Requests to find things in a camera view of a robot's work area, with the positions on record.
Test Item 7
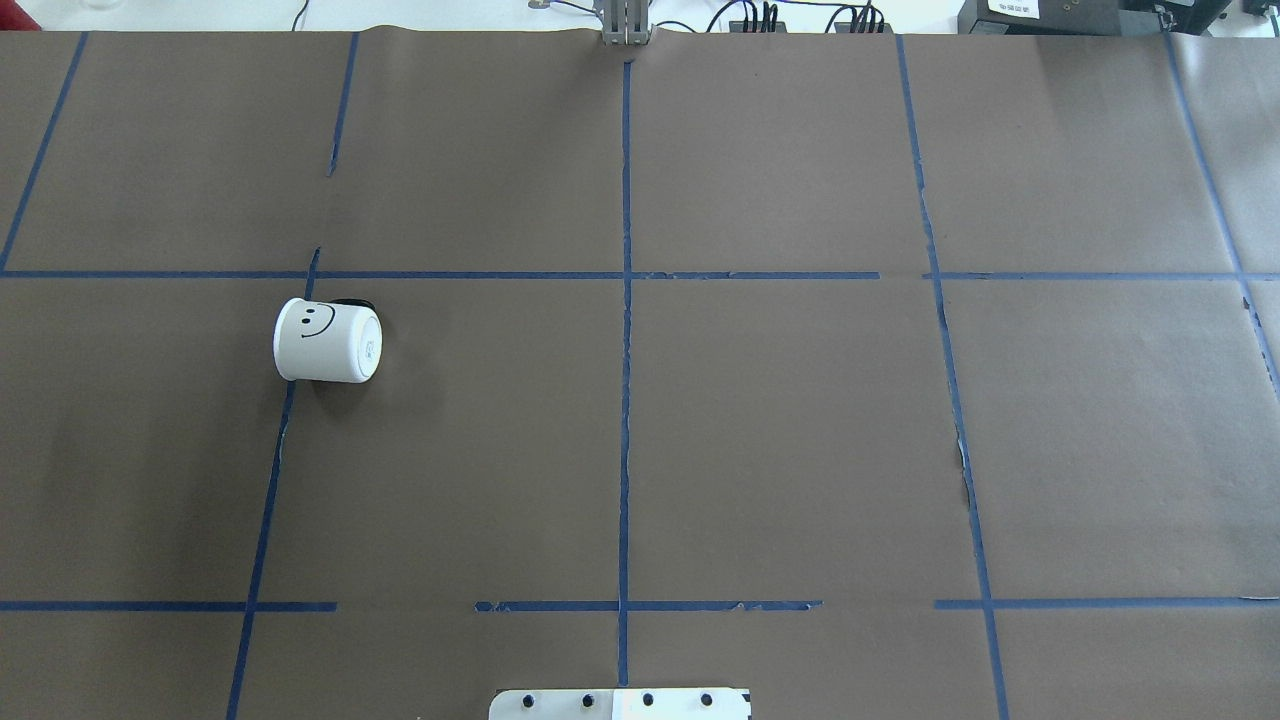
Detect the white smiley mug black handle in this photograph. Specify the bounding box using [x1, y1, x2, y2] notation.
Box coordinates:
[271, 299, 384, 384]

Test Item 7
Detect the black computer box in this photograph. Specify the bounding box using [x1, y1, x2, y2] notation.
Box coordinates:
[956, 1, 1161, 36]

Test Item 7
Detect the aluminium frame post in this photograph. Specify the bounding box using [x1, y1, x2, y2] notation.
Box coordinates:
[593, 0, 653, 46]

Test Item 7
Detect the white pedestal column with base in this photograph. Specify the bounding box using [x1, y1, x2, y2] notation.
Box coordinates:
[488, 687, 753, 719]

